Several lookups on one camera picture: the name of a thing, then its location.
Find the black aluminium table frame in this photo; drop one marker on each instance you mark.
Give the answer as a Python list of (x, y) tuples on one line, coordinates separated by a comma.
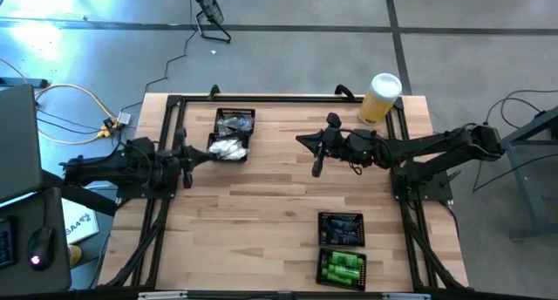
[(283, 99)]

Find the silver table clamp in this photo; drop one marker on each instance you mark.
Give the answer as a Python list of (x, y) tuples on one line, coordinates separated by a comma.
[(405, 296), (161, 295)]

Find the yellow canister white lid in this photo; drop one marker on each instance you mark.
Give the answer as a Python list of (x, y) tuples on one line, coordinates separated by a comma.
[(377, 104)]

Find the black keyboard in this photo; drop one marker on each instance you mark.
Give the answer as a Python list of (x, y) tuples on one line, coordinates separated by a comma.
[(5, 243)]

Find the grey side table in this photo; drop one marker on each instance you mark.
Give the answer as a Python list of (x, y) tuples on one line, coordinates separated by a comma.
[(525, 182)]

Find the black plastic mesh basket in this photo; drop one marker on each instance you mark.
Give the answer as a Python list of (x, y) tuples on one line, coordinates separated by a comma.
[(341, 215), (211, 143), (341, 250), (235, 112)]

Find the black computer mouse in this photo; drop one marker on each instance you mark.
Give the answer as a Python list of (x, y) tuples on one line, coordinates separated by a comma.
[(41, 247)]

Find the green packets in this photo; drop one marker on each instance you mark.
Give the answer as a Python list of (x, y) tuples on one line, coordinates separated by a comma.
[(344, 271)]

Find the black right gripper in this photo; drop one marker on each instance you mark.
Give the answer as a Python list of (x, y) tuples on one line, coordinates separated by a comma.
[(359, 147)]

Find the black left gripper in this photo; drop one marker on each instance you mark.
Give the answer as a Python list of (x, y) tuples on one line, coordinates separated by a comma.
[(176, 158)]

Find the black desk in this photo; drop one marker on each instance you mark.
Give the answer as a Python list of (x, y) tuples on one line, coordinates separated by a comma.
[(52, 213)]

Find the white power adapter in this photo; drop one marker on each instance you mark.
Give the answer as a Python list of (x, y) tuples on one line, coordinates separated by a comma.
[(124, 118)]

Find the bagged black oval pad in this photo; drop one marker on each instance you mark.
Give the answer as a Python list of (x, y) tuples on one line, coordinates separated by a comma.
[(237, 119), (222, 130), (233, 126)]

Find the white printed box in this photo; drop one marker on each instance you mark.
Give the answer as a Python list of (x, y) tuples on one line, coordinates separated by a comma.
[(78, 221)]

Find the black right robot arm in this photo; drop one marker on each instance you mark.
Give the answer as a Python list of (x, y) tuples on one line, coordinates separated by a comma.
[(436, 149)]

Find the dark grey monitor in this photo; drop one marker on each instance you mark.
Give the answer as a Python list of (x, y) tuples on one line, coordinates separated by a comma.
[(19, 143)]

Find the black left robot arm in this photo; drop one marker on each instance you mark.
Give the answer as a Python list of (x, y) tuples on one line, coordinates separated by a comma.
[(113, 167)]

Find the small cotton ball bag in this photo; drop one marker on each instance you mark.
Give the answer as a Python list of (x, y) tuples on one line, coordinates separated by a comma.
[(224, 145)]

